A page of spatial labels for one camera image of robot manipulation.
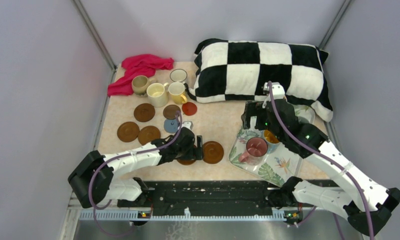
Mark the black white checkered pillow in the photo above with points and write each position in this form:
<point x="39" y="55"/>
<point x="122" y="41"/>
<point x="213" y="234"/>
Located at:
<point x="237" y="71"/>

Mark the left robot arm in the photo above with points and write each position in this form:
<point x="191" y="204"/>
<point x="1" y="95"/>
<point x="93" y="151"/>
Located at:
<point x="97" y="178"/>

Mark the blue-grey apple coaster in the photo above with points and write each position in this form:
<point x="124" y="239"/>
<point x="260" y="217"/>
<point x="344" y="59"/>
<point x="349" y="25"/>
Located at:
<point x="171" y="126"/>

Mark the beige ceramic mug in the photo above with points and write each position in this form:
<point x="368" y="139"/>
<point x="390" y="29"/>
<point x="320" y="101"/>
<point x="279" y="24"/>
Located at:
<point x="141" y="83"/>

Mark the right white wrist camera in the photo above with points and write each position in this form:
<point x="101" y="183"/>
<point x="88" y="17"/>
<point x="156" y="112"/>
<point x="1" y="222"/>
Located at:
<point x="275" y="89"/>

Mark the dark walnut wooden coaster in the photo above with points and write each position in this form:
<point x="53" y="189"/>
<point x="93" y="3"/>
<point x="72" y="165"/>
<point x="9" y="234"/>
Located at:
<point x="171" y="111"/>
<point x="144" y="112"/>

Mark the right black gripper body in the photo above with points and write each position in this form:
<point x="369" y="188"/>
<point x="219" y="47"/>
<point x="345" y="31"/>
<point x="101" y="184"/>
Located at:
<point x="256" y="108"/>

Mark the red apple coaster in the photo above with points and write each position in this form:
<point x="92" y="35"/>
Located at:
<point x="189" y="108"/>

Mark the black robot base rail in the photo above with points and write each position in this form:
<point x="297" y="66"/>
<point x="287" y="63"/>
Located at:
<point x="211" y="198"/>

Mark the pink mug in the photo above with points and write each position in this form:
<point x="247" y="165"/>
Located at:
<point x="256" y="149"/>

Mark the crumpled pink cloth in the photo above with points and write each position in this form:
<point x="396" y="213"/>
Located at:
<point x="139" y="65"/>

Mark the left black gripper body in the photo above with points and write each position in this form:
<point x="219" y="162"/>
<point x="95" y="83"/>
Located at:
<point x="190" y="153"/>

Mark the white dark-rimmed mug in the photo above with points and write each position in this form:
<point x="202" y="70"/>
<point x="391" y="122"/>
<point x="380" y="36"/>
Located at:
<point x="179" y="75"/>

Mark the floral white tray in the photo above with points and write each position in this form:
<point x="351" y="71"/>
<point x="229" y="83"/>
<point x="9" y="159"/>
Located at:
<point x="276" y="166"/>

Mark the amber wooden coaster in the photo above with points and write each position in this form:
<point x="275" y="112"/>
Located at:
<point x="213" y="152"/>
<point x="148" y="134"/>
<point x="186" y="162"/>

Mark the yellow ceramic mug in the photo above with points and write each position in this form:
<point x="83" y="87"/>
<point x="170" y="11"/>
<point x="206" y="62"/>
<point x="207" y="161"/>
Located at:
<point x="177" y="93"/>

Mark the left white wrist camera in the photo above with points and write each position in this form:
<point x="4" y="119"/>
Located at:
<point x="188" y="124"/>

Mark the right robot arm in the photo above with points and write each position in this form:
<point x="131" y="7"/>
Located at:
<point x="363" y="202"/>

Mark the cream ceramic mug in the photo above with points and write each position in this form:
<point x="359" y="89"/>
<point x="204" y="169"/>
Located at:
<point x="157" y="94"/>

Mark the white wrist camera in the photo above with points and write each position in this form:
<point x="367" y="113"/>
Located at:
<point x="275" y="89"/>
<point x="188" y="124"/>

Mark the blue mug yellow inside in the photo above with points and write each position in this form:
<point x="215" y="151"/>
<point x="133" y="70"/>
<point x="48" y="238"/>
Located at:
<point x="271" y="141"/>

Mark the brown wooden coaster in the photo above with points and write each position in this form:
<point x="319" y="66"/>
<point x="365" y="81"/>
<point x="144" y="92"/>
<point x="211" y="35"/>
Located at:
<point x="128" y="131"/>

